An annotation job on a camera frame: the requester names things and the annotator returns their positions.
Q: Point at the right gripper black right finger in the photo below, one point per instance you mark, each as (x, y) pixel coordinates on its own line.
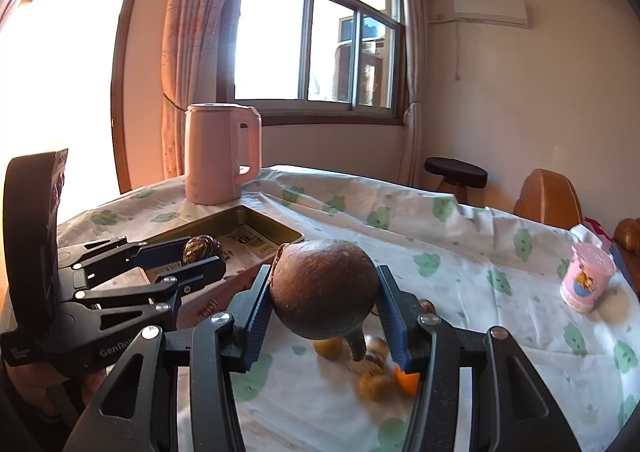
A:
(511, 407)

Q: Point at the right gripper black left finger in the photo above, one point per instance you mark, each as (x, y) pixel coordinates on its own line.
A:
(135, 408)

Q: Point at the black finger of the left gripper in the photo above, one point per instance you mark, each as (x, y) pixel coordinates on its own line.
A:
(116, 255)
(129, 308)

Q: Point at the dark patterned round fruit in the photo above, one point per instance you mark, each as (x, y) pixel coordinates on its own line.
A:
(201, 247)

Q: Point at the large wrinkled orange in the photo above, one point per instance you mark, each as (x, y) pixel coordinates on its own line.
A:
(407, 383)

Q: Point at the dark brown walnut-like fruit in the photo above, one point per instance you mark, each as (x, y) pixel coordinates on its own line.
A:
(427, 306)

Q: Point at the brown pear-shaped avocado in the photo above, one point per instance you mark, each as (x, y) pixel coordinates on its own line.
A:
(324, 289)

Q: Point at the small yellow-brown round fruit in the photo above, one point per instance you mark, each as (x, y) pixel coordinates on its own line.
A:
(331, 349)

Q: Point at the smooth orange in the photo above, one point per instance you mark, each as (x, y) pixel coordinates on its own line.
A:
(376, 387)

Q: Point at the left human hand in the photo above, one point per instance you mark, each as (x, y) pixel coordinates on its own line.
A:
(39, 390)

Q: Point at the pink cartoon cup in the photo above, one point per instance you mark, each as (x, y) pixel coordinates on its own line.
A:
(587, 276)

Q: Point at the pink electric kettle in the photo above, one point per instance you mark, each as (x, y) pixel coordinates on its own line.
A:
(223, 150)

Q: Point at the white cloud print tablecloth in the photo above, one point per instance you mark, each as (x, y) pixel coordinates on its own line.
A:
(481, 267)

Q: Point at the brown leather sofa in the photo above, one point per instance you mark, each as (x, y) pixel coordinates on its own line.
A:
(626, 251)

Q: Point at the brown leather armchair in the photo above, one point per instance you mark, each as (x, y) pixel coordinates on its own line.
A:
(549, 198)

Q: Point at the dark round stool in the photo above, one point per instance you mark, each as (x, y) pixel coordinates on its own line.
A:
(456, 177)

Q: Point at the sliding glass window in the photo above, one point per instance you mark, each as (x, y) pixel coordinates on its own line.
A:
(314, 61)

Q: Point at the pink left curtain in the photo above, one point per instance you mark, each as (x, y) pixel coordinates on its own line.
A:
(190, 33)

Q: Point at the white right curtain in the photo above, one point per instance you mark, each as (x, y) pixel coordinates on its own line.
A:
(416, 37)

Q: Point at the white wall air conditioner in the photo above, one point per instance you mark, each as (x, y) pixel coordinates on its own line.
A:
(511, 13)

